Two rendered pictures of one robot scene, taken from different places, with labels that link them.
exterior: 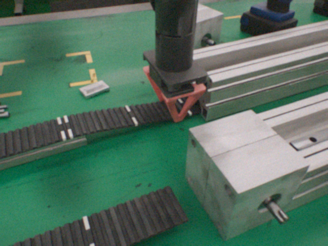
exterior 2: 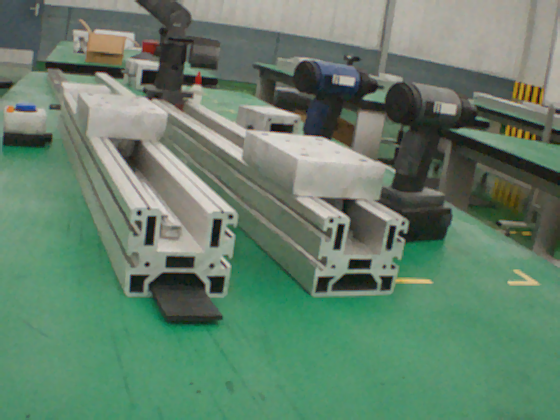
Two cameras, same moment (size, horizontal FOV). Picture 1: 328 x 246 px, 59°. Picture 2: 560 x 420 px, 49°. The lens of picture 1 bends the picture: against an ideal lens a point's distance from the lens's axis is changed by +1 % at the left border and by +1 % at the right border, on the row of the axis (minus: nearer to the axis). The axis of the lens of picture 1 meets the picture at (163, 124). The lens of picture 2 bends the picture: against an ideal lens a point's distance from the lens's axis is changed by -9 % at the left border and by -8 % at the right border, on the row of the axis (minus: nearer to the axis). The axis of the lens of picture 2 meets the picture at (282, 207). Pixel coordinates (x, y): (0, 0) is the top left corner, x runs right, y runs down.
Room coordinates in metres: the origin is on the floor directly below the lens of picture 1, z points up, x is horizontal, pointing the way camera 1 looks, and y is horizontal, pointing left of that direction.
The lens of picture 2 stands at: (0.63, -1.43, 1.02)
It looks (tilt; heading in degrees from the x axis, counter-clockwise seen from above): 14 degrees down; 88
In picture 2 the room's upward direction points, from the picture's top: 10 degrees clockwise
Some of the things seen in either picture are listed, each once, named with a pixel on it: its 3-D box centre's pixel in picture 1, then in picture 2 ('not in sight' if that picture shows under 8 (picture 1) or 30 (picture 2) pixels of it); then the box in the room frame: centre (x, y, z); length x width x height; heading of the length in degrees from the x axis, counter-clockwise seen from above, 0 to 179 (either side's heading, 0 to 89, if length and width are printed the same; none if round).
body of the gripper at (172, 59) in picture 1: (174, 51); (169, 81); (0.39, -0.02, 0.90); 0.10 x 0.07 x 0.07; 25
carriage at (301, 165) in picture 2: not in sight; (307, 174); (0.68, -0.65, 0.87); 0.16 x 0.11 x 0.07; 114
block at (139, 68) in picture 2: not in sight; (143, 76); (0.14, 0.89, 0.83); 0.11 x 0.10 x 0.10; 23
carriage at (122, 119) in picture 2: not in sight; (116, 124); (0.40, -0.50, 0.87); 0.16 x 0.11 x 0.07; 114
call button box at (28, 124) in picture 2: not in sight; (28, 125); (0.18, -0.29, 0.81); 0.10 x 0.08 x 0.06; 24
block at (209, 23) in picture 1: (193, 36); (261, 132); (0.60, -0.07, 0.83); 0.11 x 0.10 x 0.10; 37
